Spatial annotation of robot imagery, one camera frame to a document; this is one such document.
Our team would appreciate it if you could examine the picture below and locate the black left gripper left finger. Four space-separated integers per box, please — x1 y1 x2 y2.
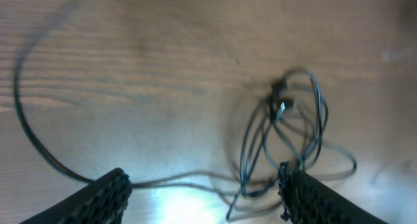
22 168 132 224

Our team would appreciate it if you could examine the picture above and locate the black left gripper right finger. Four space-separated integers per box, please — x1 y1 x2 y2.
278 162 386 224

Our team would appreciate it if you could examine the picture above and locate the black USB cable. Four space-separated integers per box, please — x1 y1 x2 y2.
12 8 358 222

